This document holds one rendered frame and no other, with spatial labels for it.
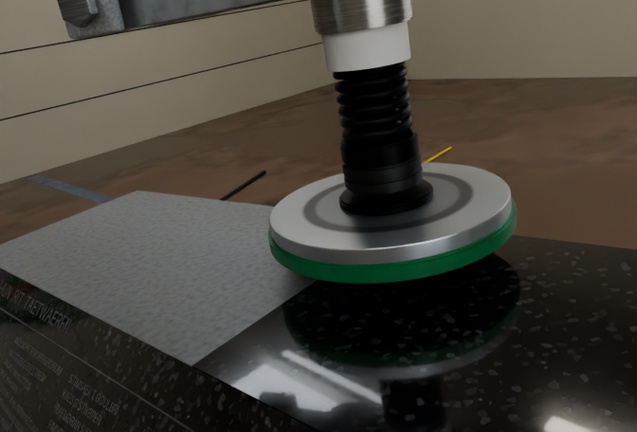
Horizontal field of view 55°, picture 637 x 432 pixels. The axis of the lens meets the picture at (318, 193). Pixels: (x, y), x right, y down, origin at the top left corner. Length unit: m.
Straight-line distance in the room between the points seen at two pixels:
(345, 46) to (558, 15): 5.40
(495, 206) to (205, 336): 0.25
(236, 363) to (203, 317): 0.08
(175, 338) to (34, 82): 5.14
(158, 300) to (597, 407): 0.37
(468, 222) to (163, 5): 0.29
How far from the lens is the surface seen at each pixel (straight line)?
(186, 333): 0.51
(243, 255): 0.63
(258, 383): 0.43
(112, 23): 0.52
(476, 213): 0.49
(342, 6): 0.48
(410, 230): 0.47
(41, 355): 0.64
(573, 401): 0.39
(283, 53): 6.92
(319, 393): 0.41
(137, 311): 0.57
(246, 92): 6.59
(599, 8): 5.71
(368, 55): 0.48
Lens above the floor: 1.06
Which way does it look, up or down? 18 degrees down
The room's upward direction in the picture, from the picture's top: 9 degrees counter-clockwise
